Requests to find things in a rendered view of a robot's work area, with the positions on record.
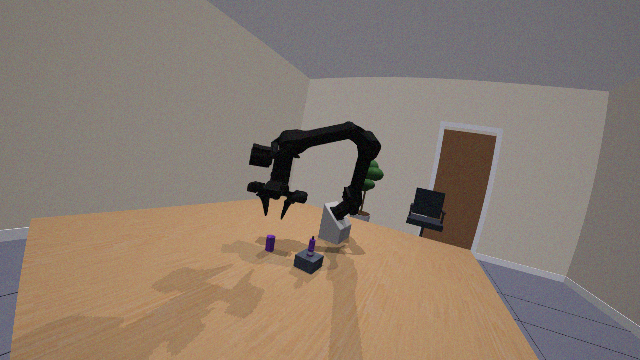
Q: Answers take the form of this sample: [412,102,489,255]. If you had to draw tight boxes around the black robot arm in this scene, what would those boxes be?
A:
[249,121,382,221]

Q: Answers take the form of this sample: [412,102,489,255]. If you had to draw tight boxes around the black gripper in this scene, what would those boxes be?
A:
[247,169,308,220]

